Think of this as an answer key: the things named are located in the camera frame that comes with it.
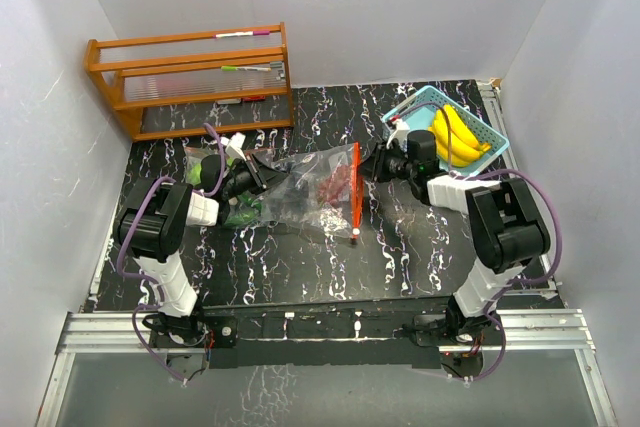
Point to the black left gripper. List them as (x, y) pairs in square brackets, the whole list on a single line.
[(263, 177)]

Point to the aluminium frame rail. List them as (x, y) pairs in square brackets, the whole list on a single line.
[(525, 329)]

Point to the red fake grape bunch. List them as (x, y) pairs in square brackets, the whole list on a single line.
[(335, 188)]

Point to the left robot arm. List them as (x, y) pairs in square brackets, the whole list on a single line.
[(150, 228)]

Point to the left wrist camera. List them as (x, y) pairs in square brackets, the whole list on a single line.
[(234, 146)]

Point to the clear bag with green food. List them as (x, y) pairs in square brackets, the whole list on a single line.
[(220, 179)]

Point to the clear zip bag red seal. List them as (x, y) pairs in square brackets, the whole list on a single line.
[(342, 220)]

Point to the light blue plastic basket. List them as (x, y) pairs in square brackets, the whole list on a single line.
[(419, 110)]

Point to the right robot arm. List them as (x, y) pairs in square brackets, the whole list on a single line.
[(506, 226)]

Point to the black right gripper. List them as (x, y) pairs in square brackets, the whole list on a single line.
[(373, 167)]

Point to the yellow fake banana bunch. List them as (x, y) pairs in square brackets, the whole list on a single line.
[(455, 142)]

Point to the dark fake grape bunch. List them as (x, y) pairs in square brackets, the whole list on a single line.
[(295, 188)]

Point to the orange wooden rack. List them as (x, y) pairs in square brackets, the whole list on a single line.
[(135, 75)]

